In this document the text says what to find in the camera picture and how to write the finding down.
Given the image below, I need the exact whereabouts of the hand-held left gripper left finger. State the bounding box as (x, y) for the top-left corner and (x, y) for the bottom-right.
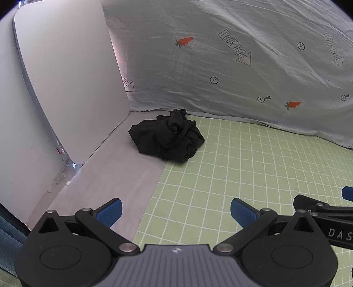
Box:
(32, 198), (141, 256)

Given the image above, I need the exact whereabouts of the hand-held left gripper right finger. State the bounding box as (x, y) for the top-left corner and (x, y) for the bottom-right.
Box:
(214, 198), (323, 256)

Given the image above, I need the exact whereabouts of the black ribbed garment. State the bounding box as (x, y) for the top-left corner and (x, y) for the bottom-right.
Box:
(128, 108), (205, 164)

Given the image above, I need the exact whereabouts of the light grey plain sheet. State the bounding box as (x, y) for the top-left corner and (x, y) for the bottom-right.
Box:
(28, 112), (169, 246)

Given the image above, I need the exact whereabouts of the teal cloth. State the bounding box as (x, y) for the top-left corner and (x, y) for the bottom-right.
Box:
(0, 206), (31, 276)

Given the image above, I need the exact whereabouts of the white board panel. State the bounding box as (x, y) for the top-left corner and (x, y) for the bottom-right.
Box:
(13, 0), (131, 165)

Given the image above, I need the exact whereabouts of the grey carrot print sheet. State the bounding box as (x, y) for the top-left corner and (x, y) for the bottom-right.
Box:
(101, 0), (353, 151)

